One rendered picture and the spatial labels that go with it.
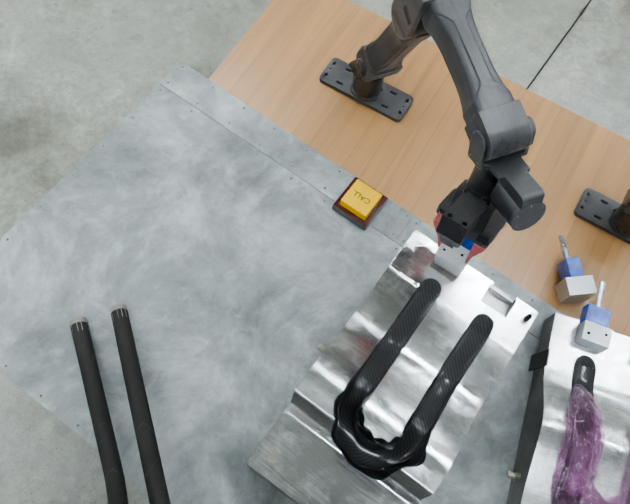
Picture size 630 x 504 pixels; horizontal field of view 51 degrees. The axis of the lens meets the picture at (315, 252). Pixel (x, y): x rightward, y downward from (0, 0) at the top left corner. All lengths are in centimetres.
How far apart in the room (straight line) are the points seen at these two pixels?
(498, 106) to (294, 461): 63
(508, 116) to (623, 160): 61
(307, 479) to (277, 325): 28
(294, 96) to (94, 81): 122
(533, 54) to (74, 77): 170
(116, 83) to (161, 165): 117
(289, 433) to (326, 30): 89
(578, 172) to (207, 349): 84
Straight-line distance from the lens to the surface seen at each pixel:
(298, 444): 111
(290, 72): 147
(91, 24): 269
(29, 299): 130
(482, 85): 98
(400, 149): 139
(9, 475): 210
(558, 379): 123
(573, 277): 131
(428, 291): 117
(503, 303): 123
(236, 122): 139
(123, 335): 119
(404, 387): 110
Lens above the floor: 196
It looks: 68 degrees down
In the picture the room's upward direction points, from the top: 9 degrees clockwise
